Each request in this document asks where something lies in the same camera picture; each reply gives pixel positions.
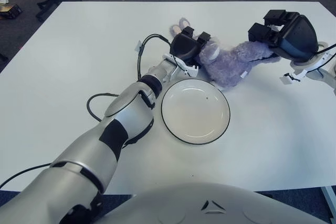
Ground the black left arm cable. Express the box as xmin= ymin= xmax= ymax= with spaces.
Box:
xmin=0 ymin=34 xmax=174 ymax=189

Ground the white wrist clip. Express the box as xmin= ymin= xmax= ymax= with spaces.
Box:
xmin=162 ymin=54 xmax=202 ymax=78
xmin=280 ymin=71 xmax=302 ymax=86

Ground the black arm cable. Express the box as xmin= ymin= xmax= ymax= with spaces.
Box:
xmin=313 ymin=40 xmax=336 ymax=67
xmin=0 ymin=34 xmax=174 ymax=189

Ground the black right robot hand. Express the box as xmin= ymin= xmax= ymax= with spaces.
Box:
xmin=247 ymin=9 xmax=320 ymax=61

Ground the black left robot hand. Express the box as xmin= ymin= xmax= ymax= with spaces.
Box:
xmin=170 ymin=26 xmax=211 ymax=61

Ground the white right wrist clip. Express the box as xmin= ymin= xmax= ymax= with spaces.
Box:
xmin=280 ymin=71 xmax=302 ymax=86

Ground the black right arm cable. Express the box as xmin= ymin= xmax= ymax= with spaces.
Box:
xmin=313 ymin=40 xmax=336 ymax=67

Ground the yellow black box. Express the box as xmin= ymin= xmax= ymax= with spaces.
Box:
xmin=0 ymin=4 xmax=22 ymax=20

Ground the silver robot torso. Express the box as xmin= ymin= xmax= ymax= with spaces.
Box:
xmin=91 ymin=182 xmax=326 ymax=224

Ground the white plate black rim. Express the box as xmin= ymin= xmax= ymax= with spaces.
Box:
xmin=161 ymin=79 xmax=231 ymax=146

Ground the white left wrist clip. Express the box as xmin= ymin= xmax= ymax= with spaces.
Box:
xmin=162 ymin=54 xmax=202 ymax=78

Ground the grey metal table leg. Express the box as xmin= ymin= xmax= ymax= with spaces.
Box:
xmin=320 ymin=186 xmax=336 ymax=210

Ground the purple plush rabbit doll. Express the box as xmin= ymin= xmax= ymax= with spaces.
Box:
xmin=169 ymin=18 xmax=279 ymax=90

